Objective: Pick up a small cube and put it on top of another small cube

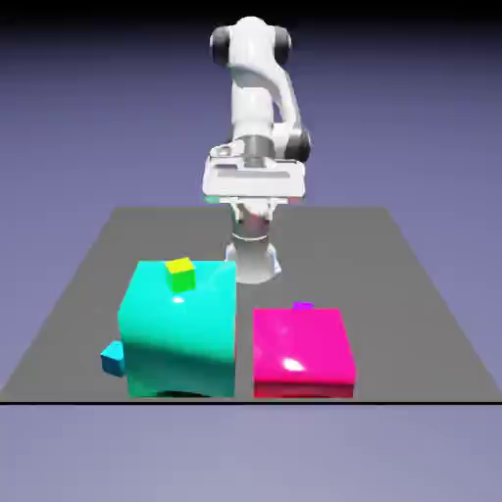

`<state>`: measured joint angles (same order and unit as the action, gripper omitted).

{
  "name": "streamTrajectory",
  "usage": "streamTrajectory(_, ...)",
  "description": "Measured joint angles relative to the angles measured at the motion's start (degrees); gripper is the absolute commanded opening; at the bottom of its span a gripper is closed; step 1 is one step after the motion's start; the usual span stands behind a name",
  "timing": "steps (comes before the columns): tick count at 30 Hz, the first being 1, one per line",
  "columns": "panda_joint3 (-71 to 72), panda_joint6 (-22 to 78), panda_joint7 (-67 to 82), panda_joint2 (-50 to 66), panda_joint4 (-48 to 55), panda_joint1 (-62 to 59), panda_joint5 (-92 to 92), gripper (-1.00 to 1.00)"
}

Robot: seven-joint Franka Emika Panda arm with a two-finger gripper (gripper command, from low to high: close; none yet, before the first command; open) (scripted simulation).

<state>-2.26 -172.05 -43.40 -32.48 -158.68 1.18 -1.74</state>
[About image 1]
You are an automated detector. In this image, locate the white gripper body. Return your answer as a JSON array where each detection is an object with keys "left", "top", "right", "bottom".
[{"left": 201, "top": 155, "right": 307, "bottom": 206}]

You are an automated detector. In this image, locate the small yellow-green cube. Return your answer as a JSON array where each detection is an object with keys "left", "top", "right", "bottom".
[{"left": 164, "top": 257, "right": 197, "bottom": 294}]

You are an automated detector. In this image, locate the small blue cube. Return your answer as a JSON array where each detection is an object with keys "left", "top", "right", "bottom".
[{"left": 100, "top": 339, "right": 126, "bottom": 378}]

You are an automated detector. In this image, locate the large cyan box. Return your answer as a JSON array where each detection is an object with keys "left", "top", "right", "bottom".
[{"left": 117, "top": 259, "right": 237, "bottom": 399}]

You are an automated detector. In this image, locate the large pink box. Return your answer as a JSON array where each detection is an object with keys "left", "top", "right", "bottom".
[{"left": 251, "top": 307, "right": 357, "bottom": 399}]

